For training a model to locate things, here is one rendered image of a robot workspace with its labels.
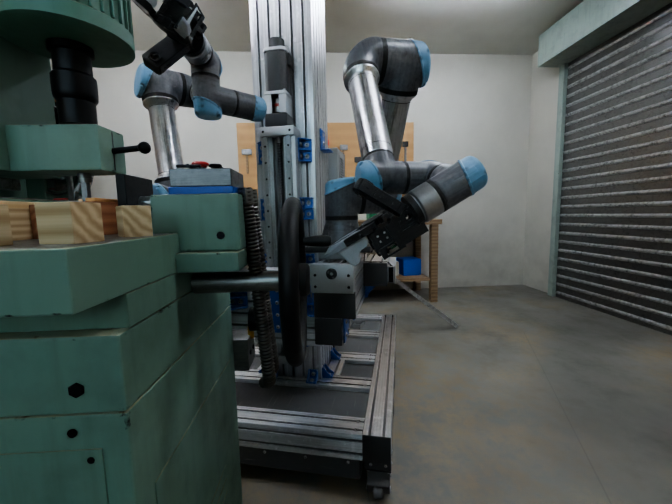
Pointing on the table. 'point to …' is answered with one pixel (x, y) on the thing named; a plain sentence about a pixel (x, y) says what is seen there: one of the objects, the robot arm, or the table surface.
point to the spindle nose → (73, 81)
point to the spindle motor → (72, 27)
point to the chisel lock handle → (133, 148)
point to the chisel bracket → (64, 150)
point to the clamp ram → (133, 190)
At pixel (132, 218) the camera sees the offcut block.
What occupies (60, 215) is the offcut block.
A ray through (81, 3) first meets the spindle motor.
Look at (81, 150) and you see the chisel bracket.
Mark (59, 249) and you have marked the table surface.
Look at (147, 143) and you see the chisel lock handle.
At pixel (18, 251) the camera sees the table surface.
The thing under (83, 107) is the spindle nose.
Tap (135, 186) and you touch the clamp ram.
